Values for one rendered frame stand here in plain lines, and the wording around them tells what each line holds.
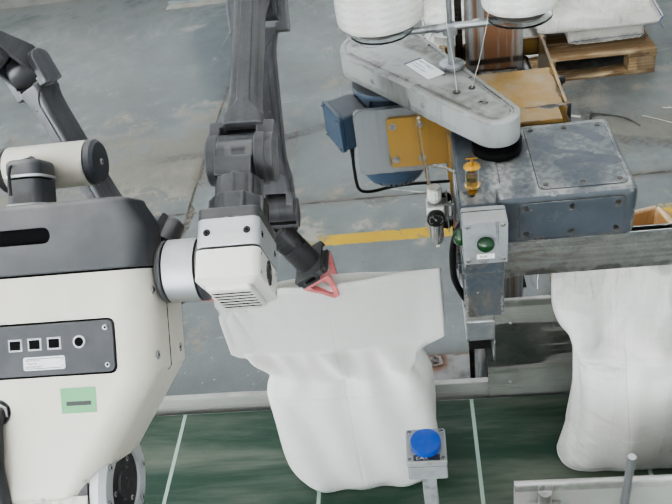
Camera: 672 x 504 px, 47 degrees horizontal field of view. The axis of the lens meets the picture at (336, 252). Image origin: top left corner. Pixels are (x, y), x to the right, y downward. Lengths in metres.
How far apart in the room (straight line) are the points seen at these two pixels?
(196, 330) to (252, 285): 2.15
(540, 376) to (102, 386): 1.41
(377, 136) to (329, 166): 2.25
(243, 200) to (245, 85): 0.22
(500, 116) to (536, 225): 0.20
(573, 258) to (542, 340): 0.52
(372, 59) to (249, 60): 0.44
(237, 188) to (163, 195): 2.93
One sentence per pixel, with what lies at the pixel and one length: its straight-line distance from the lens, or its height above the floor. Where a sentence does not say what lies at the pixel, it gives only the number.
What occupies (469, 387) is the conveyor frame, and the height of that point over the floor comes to 0.40.
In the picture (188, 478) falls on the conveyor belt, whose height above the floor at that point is 0.38.
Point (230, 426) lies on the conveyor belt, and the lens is 2.30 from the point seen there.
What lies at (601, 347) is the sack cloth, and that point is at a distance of 1.78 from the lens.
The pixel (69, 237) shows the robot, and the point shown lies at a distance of 1.10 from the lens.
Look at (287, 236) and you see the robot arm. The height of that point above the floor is 1.19.
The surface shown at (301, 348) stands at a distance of 1.76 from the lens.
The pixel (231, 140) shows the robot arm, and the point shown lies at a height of 1.55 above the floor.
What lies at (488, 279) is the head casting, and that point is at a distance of 1.43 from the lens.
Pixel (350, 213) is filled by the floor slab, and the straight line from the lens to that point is 3.58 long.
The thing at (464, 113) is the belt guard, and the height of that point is 1.42.
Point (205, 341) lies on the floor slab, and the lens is 3.12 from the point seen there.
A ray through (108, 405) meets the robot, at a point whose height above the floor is 1.36.
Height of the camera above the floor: 2.12
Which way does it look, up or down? 39 degrees down
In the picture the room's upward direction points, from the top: 10 degrees counter-clockwise
